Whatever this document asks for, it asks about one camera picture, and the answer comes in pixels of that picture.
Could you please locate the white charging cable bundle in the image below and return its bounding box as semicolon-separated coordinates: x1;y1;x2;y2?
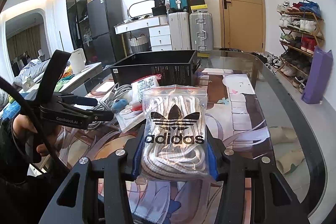
88;82;133;130

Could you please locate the white plush toy blue beak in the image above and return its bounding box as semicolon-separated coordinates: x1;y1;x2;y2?
111;98;128;114

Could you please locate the white sachet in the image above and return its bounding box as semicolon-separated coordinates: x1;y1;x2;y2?
115;105;145;133

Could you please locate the adidas bag with rope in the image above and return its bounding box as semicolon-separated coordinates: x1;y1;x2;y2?
141;85;214;181

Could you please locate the red white snack packet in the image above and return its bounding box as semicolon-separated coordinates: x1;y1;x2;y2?
130;75;162;111

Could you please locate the black cardboard storage box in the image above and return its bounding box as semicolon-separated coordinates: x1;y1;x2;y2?
111;50;200;86

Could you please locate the person left hand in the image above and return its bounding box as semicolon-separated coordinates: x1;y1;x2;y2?
13;114;62;156

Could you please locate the grey side cabinet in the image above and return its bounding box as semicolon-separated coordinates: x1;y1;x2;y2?
59;62;102;93

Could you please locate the white electric kettle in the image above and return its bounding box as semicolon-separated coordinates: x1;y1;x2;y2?
70;48;86;75

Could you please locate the woven laundry basket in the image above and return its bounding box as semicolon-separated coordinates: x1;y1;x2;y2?
129;34;150;53

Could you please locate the black refrigerator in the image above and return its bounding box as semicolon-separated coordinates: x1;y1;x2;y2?
87;0;125;65

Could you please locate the white drawer desk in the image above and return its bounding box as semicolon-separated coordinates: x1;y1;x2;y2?
114;15;172;51

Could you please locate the black glass cabinet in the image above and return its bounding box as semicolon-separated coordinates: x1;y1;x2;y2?
66;0;96;63

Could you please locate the black handbag on desk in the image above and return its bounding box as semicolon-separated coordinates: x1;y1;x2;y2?
152;0;167;16

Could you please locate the white suitcase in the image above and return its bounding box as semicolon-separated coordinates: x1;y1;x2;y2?
168;12;191;50

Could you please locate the purple bag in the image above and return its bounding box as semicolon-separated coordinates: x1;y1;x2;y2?
301;46;333;104

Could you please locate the silver suitcase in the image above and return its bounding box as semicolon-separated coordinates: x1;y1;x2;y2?
189;12;214;51

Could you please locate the wooden shoe rack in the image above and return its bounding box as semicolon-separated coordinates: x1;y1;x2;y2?
273;0;325;93

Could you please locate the wooden door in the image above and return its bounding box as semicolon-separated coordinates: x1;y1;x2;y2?
219;0;265;52

